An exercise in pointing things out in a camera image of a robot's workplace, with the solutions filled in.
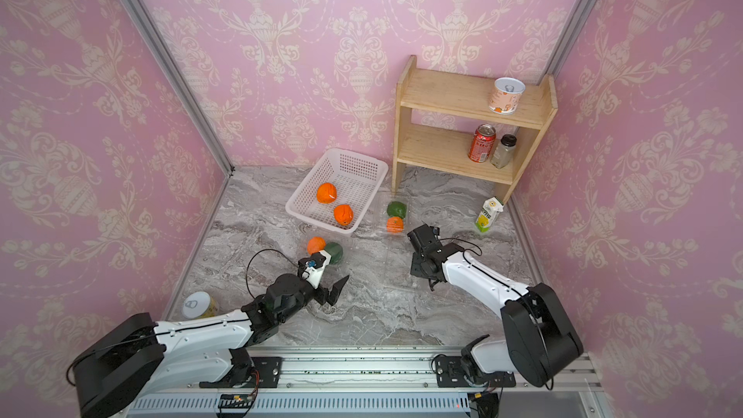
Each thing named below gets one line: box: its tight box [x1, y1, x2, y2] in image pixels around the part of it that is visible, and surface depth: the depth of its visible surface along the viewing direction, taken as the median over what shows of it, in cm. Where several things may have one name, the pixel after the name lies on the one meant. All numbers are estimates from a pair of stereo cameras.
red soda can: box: [468, 122, 497, 164], surface depth 89 cm
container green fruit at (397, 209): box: [386, 201, 408, 219], surface depth 105 cm
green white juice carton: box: [475, 196, 505, 234], surface depth 96 cm
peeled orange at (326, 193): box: [316, 181, 338, 205], surface depth 108 cm
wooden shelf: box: [391, 56, 559, 205], surface depth 87 cm
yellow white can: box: [181, 291, 219, 320], surface depth 82 cm
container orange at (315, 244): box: [306, 236, 327, 256], surface depth 94 cm
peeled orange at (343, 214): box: [333, 204, 354, 226], surface depth 102 cm
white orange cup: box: [488, 76, 527, 116], surface depth 74 cm
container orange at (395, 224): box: [386, 216, 406, 234], surface depth 102 cm
